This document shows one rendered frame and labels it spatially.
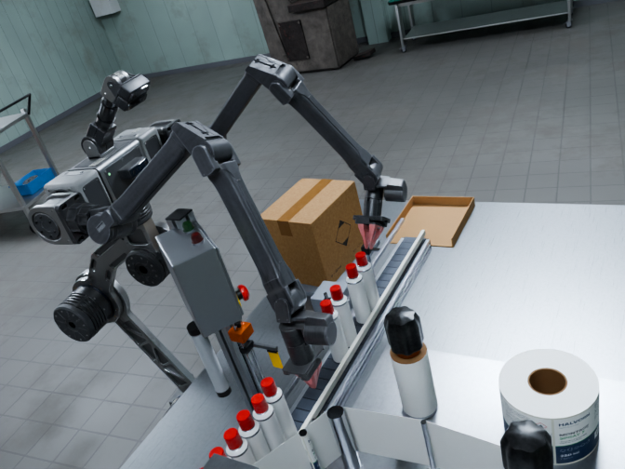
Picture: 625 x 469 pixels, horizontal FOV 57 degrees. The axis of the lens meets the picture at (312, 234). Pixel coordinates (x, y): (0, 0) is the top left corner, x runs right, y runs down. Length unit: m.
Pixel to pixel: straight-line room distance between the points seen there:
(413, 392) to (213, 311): 0.52
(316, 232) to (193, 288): 0.81
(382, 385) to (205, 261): 0.65
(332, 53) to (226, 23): 2.66
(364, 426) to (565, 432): 0.41
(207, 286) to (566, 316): 1.06
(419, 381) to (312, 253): 0.73
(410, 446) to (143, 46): 10.32
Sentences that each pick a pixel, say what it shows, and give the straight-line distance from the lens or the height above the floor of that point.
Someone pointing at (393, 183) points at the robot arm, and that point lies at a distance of 1.77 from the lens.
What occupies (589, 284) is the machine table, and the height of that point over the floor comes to 0.83.
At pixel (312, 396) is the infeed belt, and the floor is 0.88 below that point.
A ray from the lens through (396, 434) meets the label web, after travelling 1.33.
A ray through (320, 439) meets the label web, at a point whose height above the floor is 1.00.
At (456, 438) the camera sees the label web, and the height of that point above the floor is 1.04.
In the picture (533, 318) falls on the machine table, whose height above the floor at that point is 0.83.
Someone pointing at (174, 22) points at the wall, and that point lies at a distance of 10.69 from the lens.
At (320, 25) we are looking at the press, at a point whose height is 0.61.
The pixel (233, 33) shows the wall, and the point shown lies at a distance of 10.14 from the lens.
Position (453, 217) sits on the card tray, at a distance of 2.33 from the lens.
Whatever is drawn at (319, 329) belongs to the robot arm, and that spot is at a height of 1.21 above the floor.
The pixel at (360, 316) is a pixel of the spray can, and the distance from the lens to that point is 1.78.
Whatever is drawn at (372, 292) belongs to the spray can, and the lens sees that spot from 1.79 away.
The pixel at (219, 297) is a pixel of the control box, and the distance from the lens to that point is 1.23.
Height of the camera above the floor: 2.01
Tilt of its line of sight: 29 degrees down
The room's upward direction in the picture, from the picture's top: 16 degrees counter-clockwise
